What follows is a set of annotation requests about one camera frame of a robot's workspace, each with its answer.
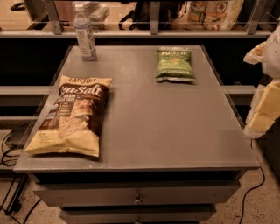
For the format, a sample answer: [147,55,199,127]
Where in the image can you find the clear plastic water bottle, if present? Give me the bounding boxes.
[73,3,97,61]

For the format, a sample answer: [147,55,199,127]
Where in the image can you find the brown sea salt chip bag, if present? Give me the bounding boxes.
[25,75,112,158]

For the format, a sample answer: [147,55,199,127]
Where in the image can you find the drawer with knob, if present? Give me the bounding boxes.
[59,206,216,224]
[34,181,240,207]

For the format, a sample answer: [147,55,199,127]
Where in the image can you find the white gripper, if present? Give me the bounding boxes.
[243,81,280,138]

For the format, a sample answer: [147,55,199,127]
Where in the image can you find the colourful snack bag on shelf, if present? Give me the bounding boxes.
[184,0,244,31]

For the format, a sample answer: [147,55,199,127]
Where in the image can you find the grey drawer cabinet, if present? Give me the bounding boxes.
[15,45,259,211]

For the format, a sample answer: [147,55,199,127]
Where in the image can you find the black cables on left floor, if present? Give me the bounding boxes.
[0,121,42,224]

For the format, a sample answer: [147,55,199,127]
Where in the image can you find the black cable on right floor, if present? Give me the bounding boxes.
[238,139,266,224]

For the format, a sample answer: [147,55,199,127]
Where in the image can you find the green jalapeno chip bag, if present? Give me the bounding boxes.
[156,47,195,82]

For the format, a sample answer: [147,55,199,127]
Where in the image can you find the grey metal shelf rail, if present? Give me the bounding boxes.
[0,0,279,39]

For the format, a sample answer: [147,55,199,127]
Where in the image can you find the lower drawer with knob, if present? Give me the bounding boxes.
[59,206,216,224]

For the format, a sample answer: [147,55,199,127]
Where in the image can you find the black bag on shelf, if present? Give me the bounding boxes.
[118,0,186,30]

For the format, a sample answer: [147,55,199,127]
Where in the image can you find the upper drawer with knob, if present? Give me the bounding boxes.
[34,181,240,207]

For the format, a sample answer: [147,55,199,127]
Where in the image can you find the clear plastic container on shelf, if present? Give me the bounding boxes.
[72,1,109,30]

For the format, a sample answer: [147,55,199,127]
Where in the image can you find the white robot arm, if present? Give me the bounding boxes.
[243,27,280,139]

